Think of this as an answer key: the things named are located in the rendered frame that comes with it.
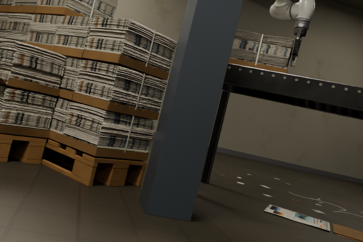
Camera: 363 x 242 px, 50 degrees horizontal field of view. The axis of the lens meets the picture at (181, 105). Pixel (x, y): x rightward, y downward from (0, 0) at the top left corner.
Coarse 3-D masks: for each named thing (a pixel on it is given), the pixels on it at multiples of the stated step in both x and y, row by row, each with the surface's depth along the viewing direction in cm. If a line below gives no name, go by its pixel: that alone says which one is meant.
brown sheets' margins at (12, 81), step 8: (0, 80) 189; (8, 80) 188; (16, 80) 191; (24, 80) 194; (24, 88) 195; (32, 88) 198; (40, 88) 201; (48, 88) 204; (56, 88) 208; (0, 128) 188; (8, 128) 191; (16, 128) 194; (24, 128) 198; (40, 136) 206; (48, 136) 210
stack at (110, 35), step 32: (32, 32) 239; (64, 32) 218; (96, 32) 202; (128, 32) 189; (64, 64) 214; (96, 64) 198; (160, 64) 210; (96, 96) 193; (128, 96) 195; (160, 96) 215; (64, 128) 205; (96, 128) 189; (128, 128) 200; (64, 160) 224; (96, 160) 187; (128, 160) 204
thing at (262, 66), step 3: (261, 66) 236; (264, 66) 235; (267, 66) 235; (270, 66) 234; (273, 66) 234; (264, 69) 235; (267, 69) 235; (270, 69) 234; (273, 69) 234; (276, 69) 234; (279, 69) 233; (282, 69) 233; (285, 69) 232; (282, 72) 233; (285, 72) 232
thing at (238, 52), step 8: (240, 32) 241; (248, 32) 240; (240, 40) 241; (248, 40) 240; (256, 40) 239; (232, 48) 241; (240, 48) 240; (248, 48) 239; (232, 56) 241; (240, 56) 239; (248, 56) 238
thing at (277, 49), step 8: (272, 40) 236; (280, 40) 235; (288, 40) 234; (272, 48) 236; (280, 48) 234; (288, 48) 234; (264, 56) 236; (272, 56) 235; (280, 56) 234; (288, 56) 233; (264, 64) 236; (272, 64) 234; (280, 64) 233
